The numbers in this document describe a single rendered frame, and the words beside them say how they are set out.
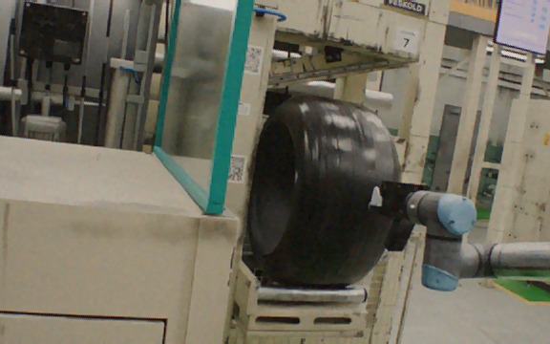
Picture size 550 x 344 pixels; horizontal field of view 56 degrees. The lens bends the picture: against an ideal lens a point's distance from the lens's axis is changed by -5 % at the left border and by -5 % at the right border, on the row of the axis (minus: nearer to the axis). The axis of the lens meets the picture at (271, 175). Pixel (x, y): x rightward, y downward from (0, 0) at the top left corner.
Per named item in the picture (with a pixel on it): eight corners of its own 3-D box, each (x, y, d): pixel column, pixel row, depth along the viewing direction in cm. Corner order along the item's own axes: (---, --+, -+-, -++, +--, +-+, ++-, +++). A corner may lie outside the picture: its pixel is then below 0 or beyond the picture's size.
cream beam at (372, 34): (256, 26, 167) (263, -20, 165) (236, 33, 190) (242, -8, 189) (420, 62, 187) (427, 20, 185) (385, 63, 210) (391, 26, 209)
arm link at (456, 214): (445, 238, 102) (450, 193, 102) (412, 230, 112) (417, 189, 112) (476, 240, 105) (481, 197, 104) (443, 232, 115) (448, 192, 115)
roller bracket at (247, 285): (244, 316, 141) (250, 281, 140) (213, 268, 178) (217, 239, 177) (257, 316, 142) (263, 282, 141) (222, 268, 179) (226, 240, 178)
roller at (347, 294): (247, 286, 150) (248, 302, 147) (252, 281, 146) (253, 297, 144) (359, 290, 161) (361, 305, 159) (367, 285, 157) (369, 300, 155)
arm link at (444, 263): (476, 291, 109) (482, 238, 109) (437, 293, 104) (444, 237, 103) (449, 283, 116) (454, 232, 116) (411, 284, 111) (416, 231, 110)
